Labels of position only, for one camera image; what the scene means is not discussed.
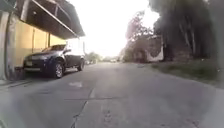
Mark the grey concrete road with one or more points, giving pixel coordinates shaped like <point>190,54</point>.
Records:
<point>126,100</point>

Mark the reddish leafy tree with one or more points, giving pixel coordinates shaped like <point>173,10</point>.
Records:
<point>138,30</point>

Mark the dark blue suv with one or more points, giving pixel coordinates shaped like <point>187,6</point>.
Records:
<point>55,60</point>

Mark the grassy roadside verge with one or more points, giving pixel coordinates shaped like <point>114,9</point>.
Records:
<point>190,69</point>

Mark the dense dark trees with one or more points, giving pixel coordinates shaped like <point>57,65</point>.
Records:
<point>186,26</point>

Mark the yellow wall building with awning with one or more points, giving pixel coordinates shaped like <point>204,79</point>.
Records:
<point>30,33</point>

